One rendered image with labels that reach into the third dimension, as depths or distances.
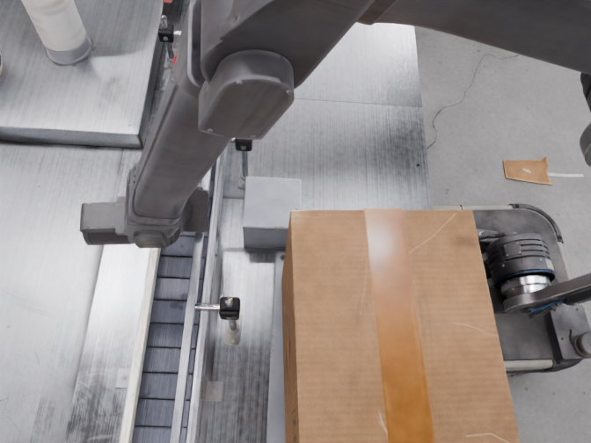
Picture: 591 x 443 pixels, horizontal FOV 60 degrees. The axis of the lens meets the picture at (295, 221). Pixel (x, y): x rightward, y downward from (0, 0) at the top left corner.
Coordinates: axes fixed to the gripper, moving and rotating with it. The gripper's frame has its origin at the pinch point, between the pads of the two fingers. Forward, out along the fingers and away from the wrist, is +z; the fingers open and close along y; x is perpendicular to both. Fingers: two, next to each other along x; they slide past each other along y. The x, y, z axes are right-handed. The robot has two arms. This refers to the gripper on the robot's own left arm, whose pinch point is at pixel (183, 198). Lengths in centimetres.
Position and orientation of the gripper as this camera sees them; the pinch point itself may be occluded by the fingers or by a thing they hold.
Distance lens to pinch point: 87.2
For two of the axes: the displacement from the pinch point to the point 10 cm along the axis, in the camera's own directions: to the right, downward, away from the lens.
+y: -10.0, -0.6, -0.7
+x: -0.7, 9.7, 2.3
